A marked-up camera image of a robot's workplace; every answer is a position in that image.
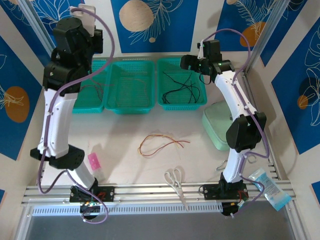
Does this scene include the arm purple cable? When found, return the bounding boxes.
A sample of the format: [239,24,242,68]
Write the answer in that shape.
[201,28,271,219]
[36,7,116,224]

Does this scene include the large teal plastic basket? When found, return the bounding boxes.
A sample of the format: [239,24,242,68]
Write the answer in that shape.
[103,60,156,116]

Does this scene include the silver metal hook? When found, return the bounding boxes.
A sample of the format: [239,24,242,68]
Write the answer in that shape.
[215,159,228,172]

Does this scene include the white handled scissors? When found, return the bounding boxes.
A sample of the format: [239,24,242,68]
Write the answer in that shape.
[163,167,191,213]

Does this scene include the aluminium frame post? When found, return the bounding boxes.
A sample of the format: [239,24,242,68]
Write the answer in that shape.
[18,0,61,51]
[243,0,292,75]

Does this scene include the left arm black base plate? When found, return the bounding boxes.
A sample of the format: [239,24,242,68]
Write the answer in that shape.
[69,185,116,204]

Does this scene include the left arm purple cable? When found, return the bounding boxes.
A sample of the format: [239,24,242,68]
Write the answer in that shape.
[36,7,116,224]

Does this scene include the aluminium table edge rail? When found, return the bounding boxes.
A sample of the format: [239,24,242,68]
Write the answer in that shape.
[21,179,297,205]

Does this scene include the blue plastic packet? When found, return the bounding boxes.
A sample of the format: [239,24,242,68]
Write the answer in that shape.
[248,167,293,212]

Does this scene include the thin black cable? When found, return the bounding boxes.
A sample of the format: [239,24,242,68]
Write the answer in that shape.
[162,71,193,88]
[162,81,195,104]
[188,74,202,104]

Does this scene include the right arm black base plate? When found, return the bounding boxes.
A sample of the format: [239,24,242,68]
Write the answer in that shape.
[202,183,249,201]

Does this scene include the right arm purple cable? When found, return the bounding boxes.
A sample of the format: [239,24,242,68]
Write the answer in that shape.
[201,28,271,219]

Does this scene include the pink and clear plastic case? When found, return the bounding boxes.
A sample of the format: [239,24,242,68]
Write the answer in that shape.
[87,151,106,180]

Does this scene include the aluminium side rail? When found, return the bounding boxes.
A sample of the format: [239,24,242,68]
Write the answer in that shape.
[241,71,281,181]
[36,159,51,186]

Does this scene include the white slotted cable duct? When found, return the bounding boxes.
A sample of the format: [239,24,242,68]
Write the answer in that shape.
[31,202,224,216]

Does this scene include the thin red cable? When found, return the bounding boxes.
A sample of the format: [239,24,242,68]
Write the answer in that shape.
[91,79,115,87]
[79,84,106,101]
[138,134,191,158]

